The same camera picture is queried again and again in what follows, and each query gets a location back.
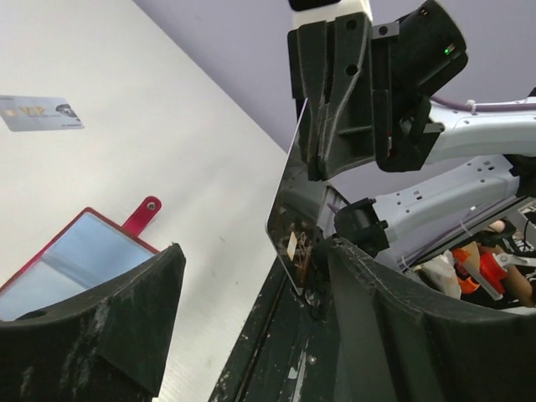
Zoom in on dark grey card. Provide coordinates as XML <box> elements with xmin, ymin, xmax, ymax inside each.
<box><xmin>265</xmin><ymin>100</ymin><xmax>325</xmax><ymax>295</ymax></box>

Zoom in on cluttered items beyond table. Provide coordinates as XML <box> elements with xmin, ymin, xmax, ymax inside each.
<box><xmin>408</xmin><ymin>202</ymin><xmax>535</xmax><ymax>310</ymax></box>

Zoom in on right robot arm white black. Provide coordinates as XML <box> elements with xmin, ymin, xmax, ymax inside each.
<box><xmin>287</xmin><ymin>1</ymin><xmax>535</xmax><ymax>255</ymax></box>

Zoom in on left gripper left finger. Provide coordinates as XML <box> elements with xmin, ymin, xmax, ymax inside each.
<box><xmin>1</xmin><ymin>243</ymin><xmax>187</xmax><ymax>401</ymax></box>

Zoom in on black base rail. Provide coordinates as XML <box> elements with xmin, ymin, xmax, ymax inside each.
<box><xmin>209</xmin><ymin>260</ymin><xmax>351</xmax><ymax>402</ymax></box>

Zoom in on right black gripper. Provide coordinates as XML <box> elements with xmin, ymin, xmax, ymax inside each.
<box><xmin>287</xmin><ymin>12</ymin><xmax>399</xmax><ymax>181</ymax></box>

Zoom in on silver VIP card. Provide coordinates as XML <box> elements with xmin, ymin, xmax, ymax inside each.
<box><xmin>1</xmin><ymin>95</ymin><xmax>85</xmax><ymax>132</ymax></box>

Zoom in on red leather card holder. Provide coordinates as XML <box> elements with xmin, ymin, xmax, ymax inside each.
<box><xmin>1</xmin><ymin>196</ymin><xmax>162</xmax><ymax>322</ymax></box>

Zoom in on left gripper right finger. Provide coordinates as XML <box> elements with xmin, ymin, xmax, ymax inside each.
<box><xmin>327</xmin><ymin>238</ymin><xmax>535</xmax><ymax>401</ymax></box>

